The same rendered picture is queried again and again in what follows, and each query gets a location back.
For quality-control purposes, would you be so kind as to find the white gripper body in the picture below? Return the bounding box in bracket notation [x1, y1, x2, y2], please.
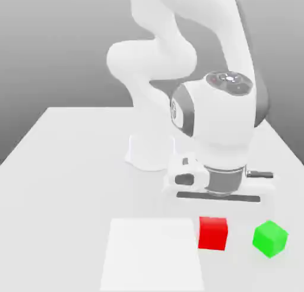
[175, 182, 276, 211]

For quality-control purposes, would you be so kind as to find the small red cube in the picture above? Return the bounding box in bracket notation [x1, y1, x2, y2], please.
[198, 216, 229, 252]

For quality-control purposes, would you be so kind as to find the small green cube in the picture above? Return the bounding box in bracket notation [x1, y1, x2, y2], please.
[252, 220, 290, 259]

